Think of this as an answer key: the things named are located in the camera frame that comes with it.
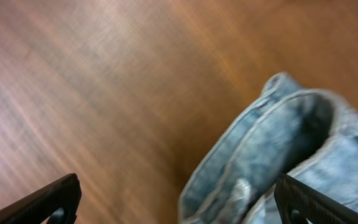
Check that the light blue denim shorts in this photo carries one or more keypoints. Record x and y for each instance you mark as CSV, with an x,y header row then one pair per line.
x,y
308,134

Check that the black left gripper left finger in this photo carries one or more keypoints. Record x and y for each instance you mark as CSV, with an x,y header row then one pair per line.
x,y
55,203

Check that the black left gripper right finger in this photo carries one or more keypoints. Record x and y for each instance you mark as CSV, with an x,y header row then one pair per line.
x,y
297,203

